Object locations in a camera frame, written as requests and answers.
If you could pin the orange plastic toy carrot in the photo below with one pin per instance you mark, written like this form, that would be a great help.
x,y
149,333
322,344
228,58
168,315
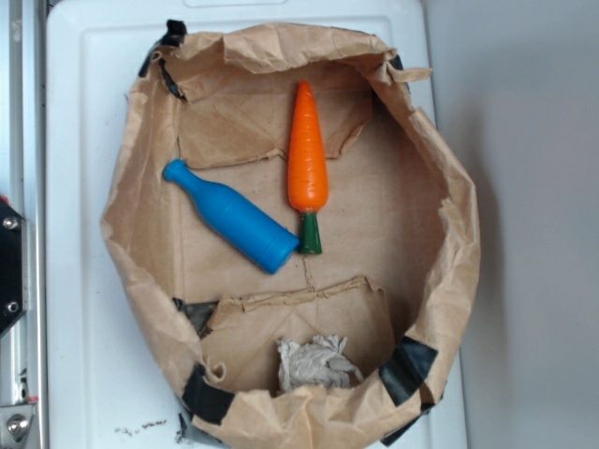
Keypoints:
x,y
307,175

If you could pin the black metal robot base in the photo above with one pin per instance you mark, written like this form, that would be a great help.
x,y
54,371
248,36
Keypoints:
x,y
12,267

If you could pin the brown paper bag tray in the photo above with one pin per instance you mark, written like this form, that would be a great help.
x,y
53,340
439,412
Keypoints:
x,y
211,318

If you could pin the blue plastic toy bottle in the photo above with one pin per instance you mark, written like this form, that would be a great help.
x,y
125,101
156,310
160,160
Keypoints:
x,y
236,219

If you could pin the crumpled white paper ball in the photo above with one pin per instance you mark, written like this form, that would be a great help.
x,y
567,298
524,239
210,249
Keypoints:
x,y
319,362

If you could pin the white plastic board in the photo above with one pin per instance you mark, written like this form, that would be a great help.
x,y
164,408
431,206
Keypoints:
x,y
105,390

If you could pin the silver metal bracket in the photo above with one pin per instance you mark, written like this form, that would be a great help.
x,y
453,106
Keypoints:
x,y
19,427

